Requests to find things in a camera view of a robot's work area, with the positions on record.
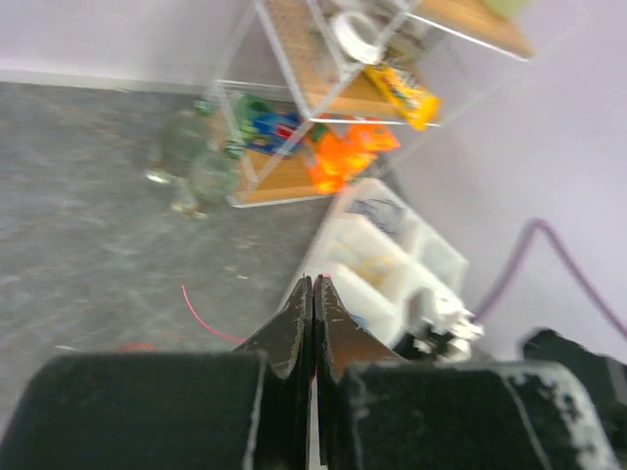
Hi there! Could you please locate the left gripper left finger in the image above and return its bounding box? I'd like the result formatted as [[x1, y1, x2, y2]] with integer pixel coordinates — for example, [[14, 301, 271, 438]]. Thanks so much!
[[229, 277, 314, 469]]

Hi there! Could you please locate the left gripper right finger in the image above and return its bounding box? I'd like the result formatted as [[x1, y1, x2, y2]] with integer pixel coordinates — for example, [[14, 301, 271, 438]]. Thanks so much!
[[313, 275, 403, 469]]

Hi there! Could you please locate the white compartment tray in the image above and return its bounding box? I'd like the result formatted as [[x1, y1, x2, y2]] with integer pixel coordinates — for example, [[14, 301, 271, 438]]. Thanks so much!
[[294, 178, 468, 347]]

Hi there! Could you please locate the pink thin wire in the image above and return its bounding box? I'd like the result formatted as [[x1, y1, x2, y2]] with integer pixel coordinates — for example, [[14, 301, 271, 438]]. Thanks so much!
[[180, 273, 334, 388]]

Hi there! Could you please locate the yellow candy bag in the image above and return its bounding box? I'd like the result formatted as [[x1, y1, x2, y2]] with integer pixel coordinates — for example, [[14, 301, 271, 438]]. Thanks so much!
[[364, 59, 440, 130]]

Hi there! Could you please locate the white wire shelf rack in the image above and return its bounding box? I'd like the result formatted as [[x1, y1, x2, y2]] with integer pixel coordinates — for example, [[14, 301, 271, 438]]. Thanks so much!
[[207, 0, 533, 207]]

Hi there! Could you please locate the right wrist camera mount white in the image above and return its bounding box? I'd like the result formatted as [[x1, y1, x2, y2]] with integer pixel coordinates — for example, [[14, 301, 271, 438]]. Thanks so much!
[[407, 288, 485, 362]]

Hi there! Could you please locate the clear glass bottle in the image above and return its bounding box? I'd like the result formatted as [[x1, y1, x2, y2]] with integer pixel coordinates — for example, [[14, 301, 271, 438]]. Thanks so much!
[[170, 142, 241, 218], [146, 98, 215, 184]]

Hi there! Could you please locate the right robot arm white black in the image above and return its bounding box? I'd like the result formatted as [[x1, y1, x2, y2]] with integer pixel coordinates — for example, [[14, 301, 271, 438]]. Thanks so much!
[[521, 329, 626, 449]]

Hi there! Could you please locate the yellow thin wire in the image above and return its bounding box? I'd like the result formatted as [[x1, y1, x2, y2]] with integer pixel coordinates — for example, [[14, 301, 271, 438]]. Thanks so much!
[[327, 242, 398, 285]]

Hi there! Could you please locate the rear clear glass bottle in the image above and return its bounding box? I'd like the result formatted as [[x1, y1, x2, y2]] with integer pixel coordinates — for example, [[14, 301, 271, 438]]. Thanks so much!
[[146, 98, 215, 184]]

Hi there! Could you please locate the orange snack boxes stack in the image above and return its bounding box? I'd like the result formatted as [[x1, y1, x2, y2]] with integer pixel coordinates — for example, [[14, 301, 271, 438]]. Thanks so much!
[[306, 122, 400, 195]]

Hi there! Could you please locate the front clear glass bottle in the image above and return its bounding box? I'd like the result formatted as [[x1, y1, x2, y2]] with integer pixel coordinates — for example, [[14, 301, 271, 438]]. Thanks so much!
[[170, 142, 241, 218]]

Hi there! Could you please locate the blue sponge package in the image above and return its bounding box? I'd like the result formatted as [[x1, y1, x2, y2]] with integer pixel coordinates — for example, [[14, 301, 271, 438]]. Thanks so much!
[[232, 94, 302, 155]]

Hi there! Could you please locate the dark purple thin wire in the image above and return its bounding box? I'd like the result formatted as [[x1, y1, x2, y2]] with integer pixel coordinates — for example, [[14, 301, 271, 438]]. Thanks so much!
[[350, 197, 408, 236]]

